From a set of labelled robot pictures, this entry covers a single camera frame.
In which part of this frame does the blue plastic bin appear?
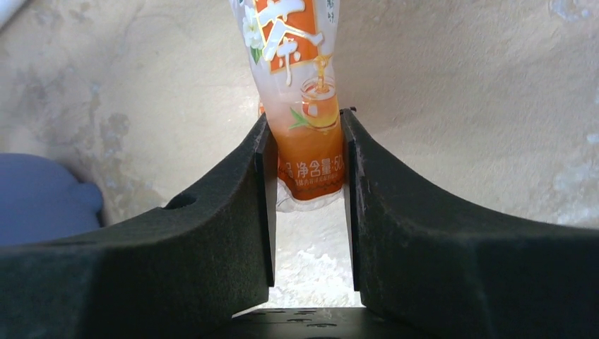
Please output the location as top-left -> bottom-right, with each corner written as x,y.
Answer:
1,153 -> 103,246

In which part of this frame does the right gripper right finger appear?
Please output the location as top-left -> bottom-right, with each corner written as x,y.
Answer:
340,109 -> 598,338

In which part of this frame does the white PVC pipe frame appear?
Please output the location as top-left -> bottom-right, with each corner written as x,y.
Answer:
0,0 -> 26,28

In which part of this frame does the tall orange bottle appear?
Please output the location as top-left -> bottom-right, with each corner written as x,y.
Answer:
230,0 -> 345,213

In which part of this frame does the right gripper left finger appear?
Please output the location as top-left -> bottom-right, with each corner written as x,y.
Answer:
1,117 -> 277,338

